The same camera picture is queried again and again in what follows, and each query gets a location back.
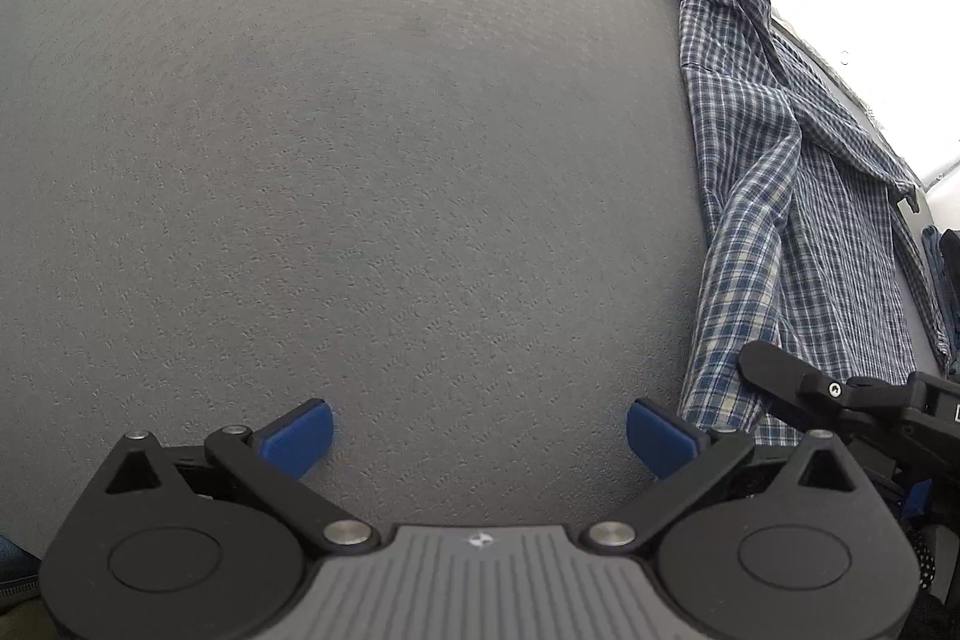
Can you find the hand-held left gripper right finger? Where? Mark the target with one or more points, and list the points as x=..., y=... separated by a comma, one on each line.
x=660, y=437

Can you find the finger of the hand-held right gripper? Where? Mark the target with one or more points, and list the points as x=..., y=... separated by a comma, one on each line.
x=780, y=374
x=916, y=501

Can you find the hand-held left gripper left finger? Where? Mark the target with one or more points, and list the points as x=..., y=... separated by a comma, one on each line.
x=300, y=437

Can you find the blue plaid shirt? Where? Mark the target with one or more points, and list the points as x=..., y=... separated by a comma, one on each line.
x=750, y=235

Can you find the black garment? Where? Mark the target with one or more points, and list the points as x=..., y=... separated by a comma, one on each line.
x=951, y=310

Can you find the blue fabric strip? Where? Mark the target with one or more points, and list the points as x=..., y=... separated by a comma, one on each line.
x=19, y=561

